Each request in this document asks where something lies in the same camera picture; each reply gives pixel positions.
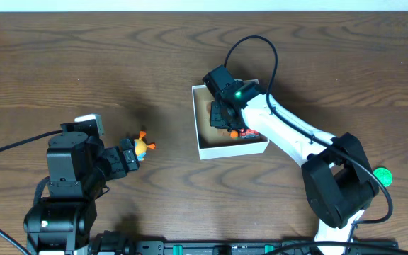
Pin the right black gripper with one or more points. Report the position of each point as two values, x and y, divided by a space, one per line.
219 115

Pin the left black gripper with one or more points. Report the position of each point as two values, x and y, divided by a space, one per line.
128 156

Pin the orange and blue duck toy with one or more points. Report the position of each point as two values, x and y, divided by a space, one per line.
141 146

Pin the brown plush toy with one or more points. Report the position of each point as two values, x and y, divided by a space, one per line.
225 132

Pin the red toy fire truck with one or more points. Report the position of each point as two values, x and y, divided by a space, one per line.
248 134

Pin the green round toy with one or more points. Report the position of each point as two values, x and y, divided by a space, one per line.
384 176

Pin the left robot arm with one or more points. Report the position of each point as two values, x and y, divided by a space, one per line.
80 166

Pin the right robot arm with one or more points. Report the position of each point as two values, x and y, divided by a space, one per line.
337 176

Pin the white cardboard box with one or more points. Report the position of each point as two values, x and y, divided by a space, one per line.
211 145

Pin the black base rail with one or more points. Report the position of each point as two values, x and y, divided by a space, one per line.
118 243

